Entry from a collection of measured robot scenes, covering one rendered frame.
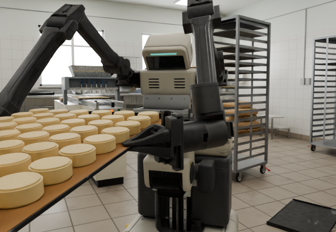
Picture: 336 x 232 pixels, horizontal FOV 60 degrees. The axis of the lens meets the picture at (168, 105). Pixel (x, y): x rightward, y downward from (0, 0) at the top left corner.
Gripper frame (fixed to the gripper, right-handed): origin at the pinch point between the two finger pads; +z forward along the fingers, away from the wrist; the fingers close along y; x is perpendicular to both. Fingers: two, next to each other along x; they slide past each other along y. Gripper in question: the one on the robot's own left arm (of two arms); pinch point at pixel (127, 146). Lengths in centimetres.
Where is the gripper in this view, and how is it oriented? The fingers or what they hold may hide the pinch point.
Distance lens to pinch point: 50.0
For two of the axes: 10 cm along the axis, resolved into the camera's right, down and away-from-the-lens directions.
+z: -8.8, 0.8, -4.7
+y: 0.2, 9.9, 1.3
